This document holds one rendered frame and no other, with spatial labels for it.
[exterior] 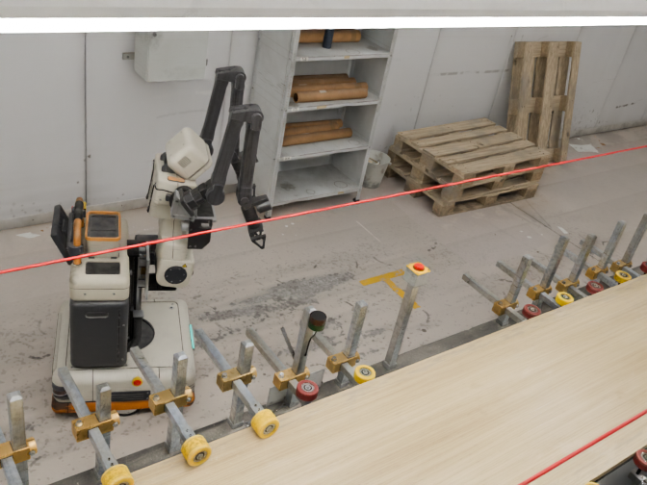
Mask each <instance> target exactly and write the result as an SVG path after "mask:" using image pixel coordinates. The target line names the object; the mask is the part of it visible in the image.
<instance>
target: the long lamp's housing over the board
mask: <svg viewBox="0 0 647 485"><path fill-rule="evenodd" d="M388 17H647V0H0V18H388Z"/></svg>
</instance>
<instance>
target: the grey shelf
mask: <svg viewBox="0 0 647 485"><path fill-rule="evenodd" d="M361 29H362V30H361ZM355 30H359V31H360V33H361V40H359V41H358V42H332V44H331V48H330V49H326V48H323V43H322V42H310V43H298V42H299V36H300V29H259V34H258V41H257V49H256V57H255V64H254V71H253V79H252V87H251V95H250V101H249V104H257V105H259V106H260V108H261V110H262V113H263V115H264V120H263V121H262V128H261V131H260V136H259V142H258V149H257V155H256V156H257V159H258V161H259V162H258V163H255V169H254V175H253V184H255V185H256V188H255V196H260V195H263V194H266V195H267V196H268V199H269V201H270V203H271V206H272V207H273V206H278V205H283V204H287V203H291V202H296V201H304V200H311V199H317V198H322V197H328V196H332V195H338V194H343V193H348V192H354V191H357V196H356V197H355V198H353V201H354V202H356V201H359V197H360V193H361V189H362V185H363V181H364V176H365V172H366V168H367V164H368V160H369V156H370V152H371V148H372V143H373V139H374V135H375V128H376V124H377V120H378V116H379V111H380V107H381V103H382V98H383V94H384V91H385V87H386V82H387V78H388V74H389V70H390V65H391V62H392V58H393V54H394V49H395V45H396V41H397V37H398V32H399V28H396V29H395V28H355ZM394 32H395V33H394ZM391 44H392V45H391ZM348 62H349V63H348ZM386 65H387V66H386ZM347 67H348V68H347ZM385 69H386V70H385ZM346 72H347V74H348V75H349V77H351V76H352V77H354V78H355V80H356V83H359V82H366V83H367V84H368V96H367V97H366V98H361V99H347V100H331V101H317V102H302V103H295V101H294V99H293V97H290V95H291V89H292V83H293V77H294V76H297V75H320V74H342V73H346ZM287 76H288V77H287ZM285 78H286V79H285ZM383 78H384V79H383ZM290 80H291V81H290ZM382 82H383V83H382ZM284 85H285V86H284ZM283 90H284V91H283ZM288 93H289V94H288ZM284 95H285V96H284ZM282 97H283V98H282ZM338 110H339V111H338ZM330 119H342V120H343V126H342V127H341V128H340V129H342V128H351V130H352V136H351V137H350V138H343V139H337V140H324V141H317V142H310V143H304V144H297V145H290V146H283V147H282V143H283V138H284V132H285V125H286V123H295V122H306V121H318V120H330ZM283 123H284V124H283ZM279 125H280V126H279ZM277 128H278V129H277ZM282 129H283V130H282ZM371 132H372V133H371ZM281 137H282V138H281ZM334 153H335V154H334ZM335 155H336V156H335ZM333 157H334V158H333ZM365 157H366V158H365ZM328 158H329V159H328ZM334 160H335V161H334ZM364 161H365V162H364ZM362 169H363V170H362ZM361 173H362V174H361ZM359 182H360V183H359Z"/></svg>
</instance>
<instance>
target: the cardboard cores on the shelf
mask: <svg viewBox="0 0 647 485"><path fill-rule="evenodd" d="M324 30H325V29H300V36H299V42H298V43H310V42H323V40H324ZM359 40H361V33H360V31H359V30H354V28H335V29H334V35H333V40H332V42H358V41H359ZM367 96H368V84H367V83H366V82H359V83H356V80H355V78H354V77H349V75H348V74H347V73H342V74H320V75H297V76H294V77H293V83H292V89H291V95H290V97H293V99H294V101H295V103H302V102H317V101H331V100H347V99H361V98H366V97H367ZM342 126H343V120H342V119H330V120H318V121H306V122H295V123H286V125H285V132H284V138H283V143H282V147H283V146H290V145H297V144H304V143H310V142H317V141H324V140H337V139H343V138H350V137H351V136H352V130H351V128H342V129H340V128H341V127H342Z"/></svg>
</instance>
